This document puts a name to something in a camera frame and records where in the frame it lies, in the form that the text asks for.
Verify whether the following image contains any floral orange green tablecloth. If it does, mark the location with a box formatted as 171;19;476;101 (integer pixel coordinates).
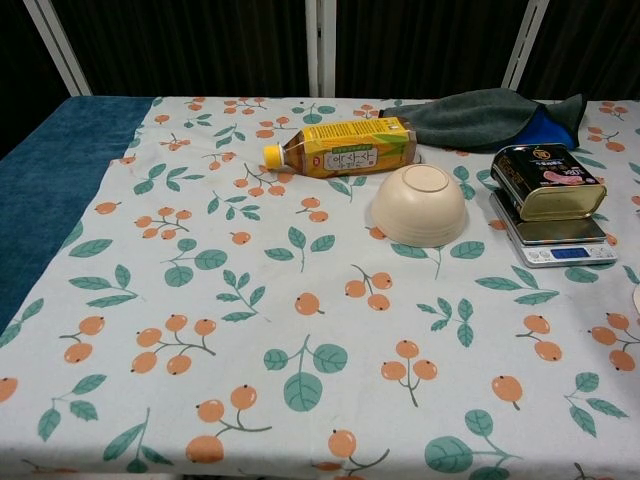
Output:
0;94;640;480

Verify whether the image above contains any yellow label tea bottle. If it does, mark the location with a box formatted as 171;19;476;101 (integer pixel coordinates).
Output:
263;117;419;180

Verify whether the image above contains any cream upturned bowl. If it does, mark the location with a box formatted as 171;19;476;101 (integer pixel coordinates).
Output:
369;163;470;248

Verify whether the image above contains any grey microfibre towel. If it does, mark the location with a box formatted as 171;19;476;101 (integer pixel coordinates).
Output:
378;88;589;153

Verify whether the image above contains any blue table cover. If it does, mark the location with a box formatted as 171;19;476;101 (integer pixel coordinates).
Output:
0;95;154;336

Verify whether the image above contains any silver digital kitchen scale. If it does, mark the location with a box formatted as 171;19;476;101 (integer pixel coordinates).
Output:
489;192;620;270

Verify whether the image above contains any black luncheon meat can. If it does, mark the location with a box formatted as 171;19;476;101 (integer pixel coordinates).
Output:
489;143;609;223

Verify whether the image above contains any blue cloth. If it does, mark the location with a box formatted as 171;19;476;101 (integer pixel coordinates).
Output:
514;107;577;149

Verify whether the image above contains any white frame post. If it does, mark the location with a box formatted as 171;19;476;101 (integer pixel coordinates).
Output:
501;0;551;92
22;0;94;98
304;0;338;99

